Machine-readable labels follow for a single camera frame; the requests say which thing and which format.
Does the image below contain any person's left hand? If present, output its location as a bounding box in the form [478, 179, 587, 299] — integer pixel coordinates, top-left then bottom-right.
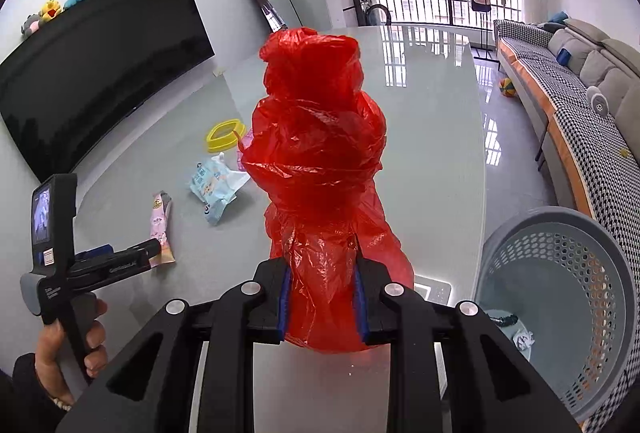
[35, 319, 108, 410]

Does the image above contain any yellow plastic ring lid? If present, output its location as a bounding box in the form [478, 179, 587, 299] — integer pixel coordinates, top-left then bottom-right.
[205, 118, 247, 154]

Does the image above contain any light blue wet wipes pack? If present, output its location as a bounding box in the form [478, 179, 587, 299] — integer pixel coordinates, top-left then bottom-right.
[189, 153, 250, 225]

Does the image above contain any grey perforated laundry basket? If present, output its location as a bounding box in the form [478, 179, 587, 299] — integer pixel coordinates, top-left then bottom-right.
[474, 206, 638, 432]

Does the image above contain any pink plastic shuttlecock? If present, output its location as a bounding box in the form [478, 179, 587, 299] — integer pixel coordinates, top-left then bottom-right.
[236, 129, 254, 171]

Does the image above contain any grey sectional sofa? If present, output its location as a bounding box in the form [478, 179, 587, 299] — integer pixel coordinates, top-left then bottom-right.
[548, 17, 639, 154]

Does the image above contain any small white desk fan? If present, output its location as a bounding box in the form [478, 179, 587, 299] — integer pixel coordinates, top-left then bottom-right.
[586, 86, 610, 118]

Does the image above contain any houndstooth sofa cover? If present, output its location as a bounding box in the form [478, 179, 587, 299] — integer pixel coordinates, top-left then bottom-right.
[493, 18, 640, 433]

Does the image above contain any red plastic bag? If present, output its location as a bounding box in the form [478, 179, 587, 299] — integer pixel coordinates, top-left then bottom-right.
[243, 27, 414, 354]

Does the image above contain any small clothes drying stand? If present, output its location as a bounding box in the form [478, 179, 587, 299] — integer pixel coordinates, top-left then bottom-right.
[470, 0, 499, 63]

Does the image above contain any black wall television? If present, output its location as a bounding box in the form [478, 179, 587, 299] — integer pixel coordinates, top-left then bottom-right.
[1, 0, 214, 181]

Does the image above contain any pink snack wrapper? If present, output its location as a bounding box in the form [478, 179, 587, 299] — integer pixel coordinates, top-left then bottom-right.
[150, 192, 176, 267]

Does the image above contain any white paper ball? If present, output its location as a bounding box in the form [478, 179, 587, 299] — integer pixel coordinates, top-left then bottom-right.
[512, 329, 535, 352]

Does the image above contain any blue cushion on sofa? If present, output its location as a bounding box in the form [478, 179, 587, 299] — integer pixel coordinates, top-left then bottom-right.
[556, 48, 572, 67]

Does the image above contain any colourful ball on floor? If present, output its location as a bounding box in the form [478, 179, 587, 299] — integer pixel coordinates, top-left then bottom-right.
[499, 77, 518, 97]

